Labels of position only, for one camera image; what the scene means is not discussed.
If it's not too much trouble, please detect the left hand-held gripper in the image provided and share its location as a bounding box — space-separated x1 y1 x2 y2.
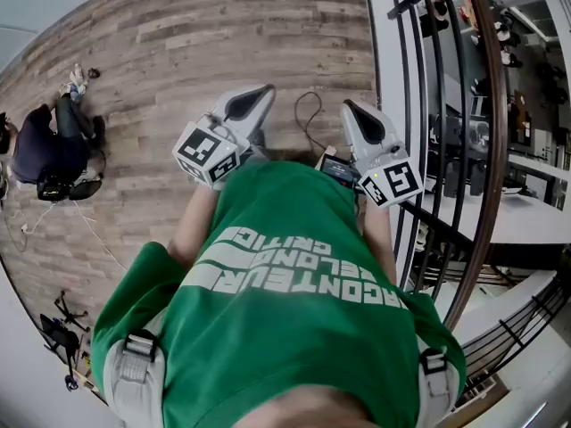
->
172 84 277 192

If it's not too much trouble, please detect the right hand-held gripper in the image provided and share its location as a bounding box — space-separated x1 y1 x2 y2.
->
341 100 425 208

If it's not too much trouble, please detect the person's right forearm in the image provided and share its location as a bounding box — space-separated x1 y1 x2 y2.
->
360 202 398 284

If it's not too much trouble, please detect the person's left forearm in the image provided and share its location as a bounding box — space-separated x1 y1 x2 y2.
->
167 185 220 271

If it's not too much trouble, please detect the small black monitor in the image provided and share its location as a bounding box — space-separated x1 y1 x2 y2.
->
319 152 360 189

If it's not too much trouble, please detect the black railing with wooden handrail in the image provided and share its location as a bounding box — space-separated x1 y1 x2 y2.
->
360 0 509 333

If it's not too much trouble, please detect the long white table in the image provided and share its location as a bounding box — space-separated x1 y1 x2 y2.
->
423 189 571 245

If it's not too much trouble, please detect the clutter of bottles and tools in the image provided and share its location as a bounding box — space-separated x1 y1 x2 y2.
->
60 62 89 102

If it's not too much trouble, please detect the person in green shirt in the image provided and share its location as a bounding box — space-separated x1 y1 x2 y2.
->
91 160 468 428

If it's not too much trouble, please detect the black metal railing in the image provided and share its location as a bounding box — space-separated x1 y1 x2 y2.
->
459 274 571 391

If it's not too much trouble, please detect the person's head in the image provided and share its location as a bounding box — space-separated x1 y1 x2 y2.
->
243 383 378 428

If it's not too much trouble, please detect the black floor cable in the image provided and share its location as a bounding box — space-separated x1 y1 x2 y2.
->
294 90 331 155

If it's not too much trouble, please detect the white floor cable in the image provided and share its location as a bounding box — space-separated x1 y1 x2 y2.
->
21 201 128 271

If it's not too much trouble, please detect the grey shoulder strap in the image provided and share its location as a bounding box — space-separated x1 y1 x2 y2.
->
417 348 460 428
104 330 166 428

